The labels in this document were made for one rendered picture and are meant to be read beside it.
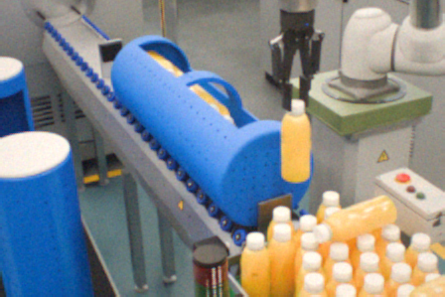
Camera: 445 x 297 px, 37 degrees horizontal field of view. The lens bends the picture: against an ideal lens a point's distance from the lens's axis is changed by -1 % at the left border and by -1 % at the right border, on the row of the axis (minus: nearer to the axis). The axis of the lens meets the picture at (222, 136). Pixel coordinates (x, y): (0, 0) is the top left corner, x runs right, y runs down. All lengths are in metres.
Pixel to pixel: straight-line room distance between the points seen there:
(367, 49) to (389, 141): 0.33
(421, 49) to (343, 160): 0.46
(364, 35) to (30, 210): 1.18
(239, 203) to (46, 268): 0.73
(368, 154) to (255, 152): 0.71
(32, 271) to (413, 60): 1.37
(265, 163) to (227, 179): 0.11
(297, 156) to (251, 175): 0.18
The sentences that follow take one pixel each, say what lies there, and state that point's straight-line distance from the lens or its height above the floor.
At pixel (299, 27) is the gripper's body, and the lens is 1.44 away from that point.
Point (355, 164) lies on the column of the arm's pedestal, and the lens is 2.31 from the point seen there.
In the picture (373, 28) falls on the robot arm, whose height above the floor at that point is 1.30.
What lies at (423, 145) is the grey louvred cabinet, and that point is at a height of 0.31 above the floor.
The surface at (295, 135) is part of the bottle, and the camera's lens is 1.55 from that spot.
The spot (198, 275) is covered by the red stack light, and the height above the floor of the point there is 1.23.
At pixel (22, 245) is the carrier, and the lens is 2.14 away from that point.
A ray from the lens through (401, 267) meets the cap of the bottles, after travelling 1.47.
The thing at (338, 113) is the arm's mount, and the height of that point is 1.07.
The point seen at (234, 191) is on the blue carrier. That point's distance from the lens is 1.71.
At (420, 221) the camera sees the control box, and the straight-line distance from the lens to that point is 1.68.
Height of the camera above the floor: 1.99
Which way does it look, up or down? 27 degrees down
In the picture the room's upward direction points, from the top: 2 degrees counter-clockwise
